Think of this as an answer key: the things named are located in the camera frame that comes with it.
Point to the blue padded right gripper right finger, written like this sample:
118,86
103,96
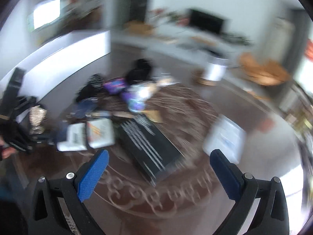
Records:
271,216

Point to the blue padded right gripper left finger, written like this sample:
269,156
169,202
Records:
47,216

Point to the white sunscreen tube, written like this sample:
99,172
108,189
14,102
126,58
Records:
93,134

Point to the black rectangular box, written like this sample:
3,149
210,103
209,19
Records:
151,151

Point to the clear plastic floss box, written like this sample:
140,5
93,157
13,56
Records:
228,137

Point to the purple toy wand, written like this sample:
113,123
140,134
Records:
135,96

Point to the black fabric pouch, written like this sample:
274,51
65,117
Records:
141,71

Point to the bundle of wooden sticks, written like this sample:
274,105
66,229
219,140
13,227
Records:
163,80

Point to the person's left hand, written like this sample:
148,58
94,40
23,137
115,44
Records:
6,151

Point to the white cardboard box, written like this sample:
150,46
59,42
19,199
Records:
56,71

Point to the orange lounge chair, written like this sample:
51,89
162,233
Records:
268,74

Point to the clear cylindrical jar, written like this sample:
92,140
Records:
213,70

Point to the brown cardboard box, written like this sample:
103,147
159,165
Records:
139,28

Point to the white tv cabinet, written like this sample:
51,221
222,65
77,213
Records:
183,43

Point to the black flat television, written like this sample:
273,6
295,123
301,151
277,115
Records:
206,22

